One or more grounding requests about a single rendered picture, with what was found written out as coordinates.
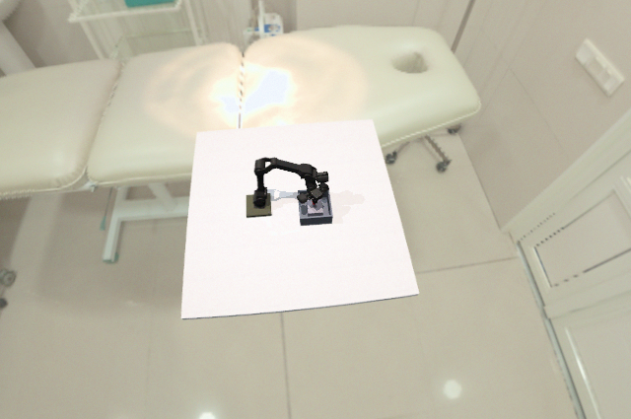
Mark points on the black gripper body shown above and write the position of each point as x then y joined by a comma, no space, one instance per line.
303,197

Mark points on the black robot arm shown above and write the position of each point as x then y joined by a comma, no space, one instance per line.
305,171

